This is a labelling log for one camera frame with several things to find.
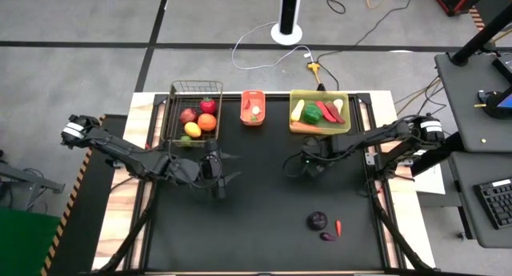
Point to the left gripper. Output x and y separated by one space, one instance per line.
208 168

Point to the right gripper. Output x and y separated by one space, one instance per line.
320 152

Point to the long orange carrot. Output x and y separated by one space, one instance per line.
306 127

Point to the green lime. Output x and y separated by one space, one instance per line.
186 140

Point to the orange fruit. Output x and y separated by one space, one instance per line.
206 122

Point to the yellow lemon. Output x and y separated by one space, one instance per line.
192 129

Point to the green bell pepper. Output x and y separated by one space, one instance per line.
312 114

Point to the bright red pepper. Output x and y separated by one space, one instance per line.
325 111

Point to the long dark red pepper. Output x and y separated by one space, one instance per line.
336 113

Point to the yellow corn cob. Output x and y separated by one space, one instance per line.
297 110

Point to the red apple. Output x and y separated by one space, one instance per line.
188 116

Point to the small orange carrot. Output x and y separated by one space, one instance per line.
338 228

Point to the red strawberry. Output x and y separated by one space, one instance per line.
208 106

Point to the white garlic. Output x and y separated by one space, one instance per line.
256 110

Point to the small red chili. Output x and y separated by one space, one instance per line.
247 104

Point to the small purple eggplant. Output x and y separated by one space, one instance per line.
328 237

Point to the beige garlic bulb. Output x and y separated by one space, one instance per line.
338 104

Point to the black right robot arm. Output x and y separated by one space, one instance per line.
380 136

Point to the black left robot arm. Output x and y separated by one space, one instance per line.
120 150

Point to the yellow translucent plastic bin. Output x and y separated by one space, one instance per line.
346 126

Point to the small orange plastic bin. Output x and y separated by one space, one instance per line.
253 96

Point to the yellow extension plug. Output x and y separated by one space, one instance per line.
314 68

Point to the white paper sheet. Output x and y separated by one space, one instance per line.
430 182

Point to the black hazard striped platform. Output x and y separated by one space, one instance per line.
84 228

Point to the dark grey desk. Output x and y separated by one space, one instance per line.
460 108

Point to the black white tower stand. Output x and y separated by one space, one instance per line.
289 8

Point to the black keyboard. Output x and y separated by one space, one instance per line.
496 204

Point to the black device blue screen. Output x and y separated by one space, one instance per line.
496 106

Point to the grey metal stand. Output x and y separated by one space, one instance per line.
24 180

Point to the green floor mat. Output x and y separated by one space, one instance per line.
24 244

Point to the black aluminium table frame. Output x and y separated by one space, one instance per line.
232 95

